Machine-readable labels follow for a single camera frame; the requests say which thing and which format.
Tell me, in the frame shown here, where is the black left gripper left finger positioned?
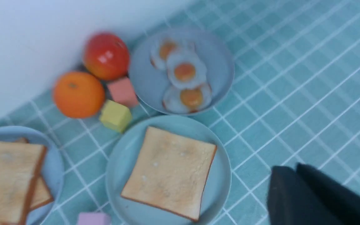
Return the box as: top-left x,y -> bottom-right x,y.
266,166 -> 342,225

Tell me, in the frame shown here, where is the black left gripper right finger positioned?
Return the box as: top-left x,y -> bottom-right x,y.
296,163 -> 360,225

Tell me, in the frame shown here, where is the toast slice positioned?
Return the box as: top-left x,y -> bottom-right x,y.
121,126 -> 217,221
13,137 -> 54,210
0,141 -> 47,225

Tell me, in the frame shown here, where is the fried egg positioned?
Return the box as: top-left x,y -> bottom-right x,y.
166,49 -> 208,89
150,37 -> 195,71
162,83 -> 213,114

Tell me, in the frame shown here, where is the grey egg plate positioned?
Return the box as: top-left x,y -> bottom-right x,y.
128,27 -> 235,116

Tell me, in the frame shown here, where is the teal centre plate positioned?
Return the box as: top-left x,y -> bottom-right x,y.
105,115 -> 232,225

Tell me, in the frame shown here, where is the yellow foam cube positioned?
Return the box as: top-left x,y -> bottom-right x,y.
99,100 -> 133,133

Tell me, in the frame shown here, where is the salmon foam cube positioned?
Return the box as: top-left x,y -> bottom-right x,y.
107,77 -> 139,108

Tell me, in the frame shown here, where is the pink foam cube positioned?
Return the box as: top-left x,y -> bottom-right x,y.
76,212 -> 111,225

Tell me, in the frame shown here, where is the red tomato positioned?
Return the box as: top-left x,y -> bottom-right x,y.
82,32 -> 130,81

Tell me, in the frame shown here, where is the orange fruit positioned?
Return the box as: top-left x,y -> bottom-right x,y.
52,71 -> 106,118

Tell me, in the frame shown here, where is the light blue bread plate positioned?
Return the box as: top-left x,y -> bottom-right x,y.
0,126 -> 64,225

